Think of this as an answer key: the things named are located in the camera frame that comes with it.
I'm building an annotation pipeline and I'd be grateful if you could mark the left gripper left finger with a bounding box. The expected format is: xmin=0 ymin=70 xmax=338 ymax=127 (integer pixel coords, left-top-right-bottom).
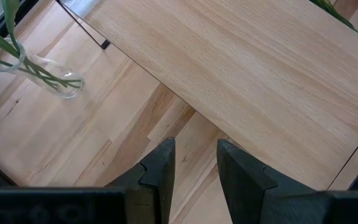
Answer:
xmin=106 ymin=138 xmax=177 ymax=224

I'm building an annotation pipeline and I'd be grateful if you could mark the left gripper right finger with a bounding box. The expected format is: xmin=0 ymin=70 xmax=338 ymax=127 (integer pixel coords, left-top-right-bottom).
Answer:
xmin=216 ymin=139 xmax=326 ymax=224

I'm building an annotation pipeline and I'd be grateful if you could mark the large red flower bunch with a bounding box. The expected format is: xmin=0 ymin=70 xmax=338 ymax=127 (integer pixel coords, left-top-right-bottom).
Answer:
xmin=308 ymin=0 xmax=358 ymax=35

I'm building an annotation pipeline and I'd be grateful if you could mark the wooden conveyor board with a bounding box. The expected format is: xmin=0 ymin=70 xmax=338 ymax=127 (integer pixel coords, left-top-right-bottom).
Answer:
xmin=56 ymin=0 xmax=358 ymax=191

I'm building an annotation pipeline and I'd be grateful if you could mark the clear glass vase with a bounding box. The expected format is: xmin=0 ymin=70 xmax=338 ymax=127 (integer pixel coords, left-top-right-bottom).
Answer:
xmin=0 ymin=37 xmax=85 ymax=100

